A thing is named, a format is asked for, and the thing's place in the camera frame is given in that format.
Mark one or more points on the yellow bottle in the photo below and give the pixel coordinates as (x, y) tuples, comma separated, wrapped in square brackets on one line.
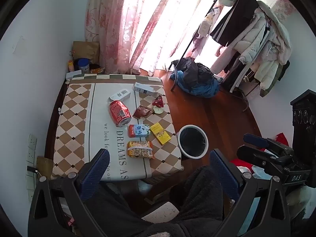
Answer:
[(71, 66)]

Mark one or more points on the small red wrapper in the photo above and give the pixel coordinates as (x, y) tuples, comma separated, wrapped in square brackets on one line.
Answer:
[(158, 101)]

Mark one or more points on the yellow box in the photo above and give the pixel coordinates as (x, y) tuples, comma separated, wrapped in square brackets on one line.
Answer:
[(160, 133)]

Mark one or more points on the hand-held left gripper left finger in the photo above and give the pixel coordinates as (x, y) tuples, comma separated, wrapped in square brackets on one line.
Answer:
[(95, 175)]

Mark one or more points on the orange snack bag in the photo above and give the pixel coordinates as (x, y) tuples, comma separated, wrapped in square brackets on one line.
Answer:
[(97, 70)]

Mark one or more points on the white trash bin black liner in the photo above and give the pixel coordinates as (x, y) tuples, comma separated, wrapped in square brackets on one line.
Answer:
[(192, 142)]

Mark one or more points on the small cream garment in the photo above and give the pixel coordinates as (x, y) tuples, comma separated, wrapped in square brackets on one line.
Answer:
[(206, 24)]

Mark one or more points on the dark wooden cabinet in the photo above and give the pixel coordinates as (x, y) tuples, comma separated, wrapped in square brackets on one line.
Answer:
[(305, 118)]

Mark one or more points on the brown red snack packet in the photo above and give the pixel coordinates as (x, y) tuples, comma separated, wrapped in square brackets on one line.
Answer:
[(142, 111)]

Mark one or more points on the black metal clothes rack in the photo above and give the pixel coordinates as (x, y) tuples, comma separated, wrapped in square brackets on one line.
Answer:
[(188, 47)]

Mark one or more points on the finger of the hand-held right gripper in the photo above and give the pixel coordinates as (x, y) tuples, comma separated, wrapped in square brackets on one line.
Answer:
[(256, 140), (254, 156)]

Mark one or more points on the checkered tablecloth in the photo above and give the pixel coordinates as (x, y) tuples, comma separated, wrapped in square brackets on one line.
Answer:
[(81, 118)]

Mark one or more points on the long white grey box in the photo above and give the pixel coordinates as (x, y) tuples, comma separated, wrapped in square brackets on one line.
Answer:
[(145, 88)]

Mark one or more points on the olive green jacket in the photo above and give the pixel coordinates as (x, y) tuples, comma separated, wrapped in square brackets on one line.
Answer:
[(277, 76)]

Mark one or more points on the blue cloth bag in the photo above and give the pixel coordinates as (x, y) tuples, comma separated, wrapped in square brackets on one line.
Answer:
[(200, 88)]

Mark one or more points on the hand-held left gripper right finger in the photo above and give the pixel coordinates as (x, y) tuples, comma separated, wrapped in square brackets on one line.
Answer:
[(223, 175)]

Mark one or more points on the pink garment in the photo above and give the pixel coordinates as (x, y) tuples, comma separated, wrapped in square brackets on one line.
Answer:
[(222, 60)]

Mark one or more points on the orange noodle packet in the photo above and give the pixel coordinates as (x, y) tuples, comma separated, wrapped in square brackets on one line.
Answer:
[(139, 149)]

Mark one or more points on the brown paper bag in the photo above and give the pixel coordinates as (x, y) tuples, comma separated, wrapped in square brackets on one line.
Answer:
[(85, 50)]

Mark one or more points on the blue lidded jar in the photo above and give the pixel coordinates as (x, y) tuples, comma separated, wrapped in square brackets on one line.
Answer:
[(82, 65)]

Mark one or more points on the white puffer coat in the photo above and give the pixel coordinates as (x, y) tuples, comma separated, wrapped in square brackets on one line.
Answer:
[(251, 39)]

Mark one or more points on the pink floral curtain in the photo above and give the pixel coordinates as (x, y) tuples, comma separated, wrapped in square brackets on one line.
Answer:
[(116, 29)]

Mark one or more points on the red soda can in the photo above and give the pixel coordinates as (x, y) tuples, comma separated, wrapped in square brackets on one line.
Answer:
[(119, 112)]

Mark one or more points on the small red cloth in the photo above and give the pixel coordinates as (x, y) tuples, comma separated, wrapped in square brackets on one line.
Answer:
[(281, 138)]

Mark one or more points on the blue orange milk carton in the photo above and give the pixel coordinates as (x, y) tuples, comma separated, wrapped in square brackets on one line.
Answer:
[(139, 130)]

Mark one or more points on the cream fleece jacket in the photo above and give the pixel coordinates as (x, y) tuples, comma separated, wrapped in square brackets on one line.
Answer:
[(276, 44)]

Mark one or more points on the small white box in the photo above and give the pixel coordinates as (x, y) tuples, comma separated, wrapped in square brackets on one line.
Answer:
[(120, 95)]

